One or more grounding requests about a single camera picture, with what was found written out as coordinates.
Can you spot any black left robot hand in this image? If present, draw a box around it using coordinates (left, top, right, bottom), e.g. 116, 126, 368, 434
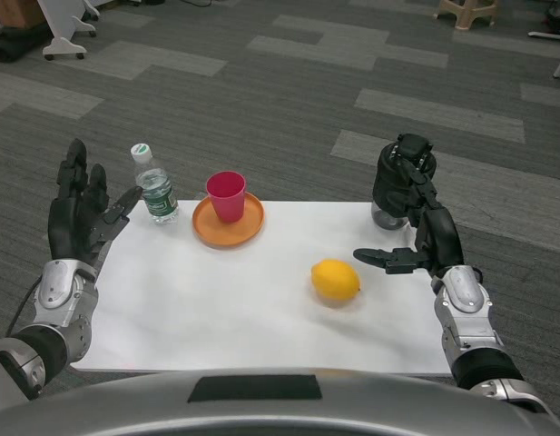
48, 138, 143, 268

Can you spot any orange round plate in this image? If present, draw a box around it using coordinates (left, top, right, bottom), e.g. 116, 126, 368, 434
191, 191, 266, 250

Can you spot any clear plastic water bottle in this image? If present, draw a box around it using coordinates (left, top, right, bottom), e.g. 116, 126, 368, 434
130, 143, 180, 225

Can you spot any beige plastic stool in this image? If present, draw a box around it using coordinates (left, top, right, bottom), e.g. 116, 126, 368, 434
435, 0, 500, 31

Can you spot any white wheeled stand base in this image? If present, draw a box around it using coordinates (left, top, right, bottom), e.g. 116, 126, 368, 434
35, 0, 99, 62

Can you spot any yellow lemon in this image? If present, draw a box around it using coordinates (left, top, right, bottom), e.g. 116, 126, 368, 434
310, 258, 362, 310

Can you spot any black bag on floor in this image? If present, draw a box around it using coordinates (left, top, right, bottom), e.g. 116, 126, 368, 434
0, 20, 54, 64

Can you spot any red plastic cup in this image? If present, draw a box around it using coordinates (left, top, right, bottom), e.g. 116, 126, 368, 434
205, 170, 247, 223

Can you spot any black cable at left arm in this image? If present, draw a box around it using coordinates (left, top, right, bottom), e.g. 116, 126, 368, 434
5, 280, 43, 338

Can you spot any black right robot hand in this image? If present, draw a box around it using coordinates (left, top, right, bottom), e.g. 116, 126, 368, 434
352, 154, 465, 276

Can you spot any silver robot chest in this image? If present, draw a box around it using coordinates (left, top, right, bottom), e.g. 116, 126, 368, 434
0, 366, 560, 436

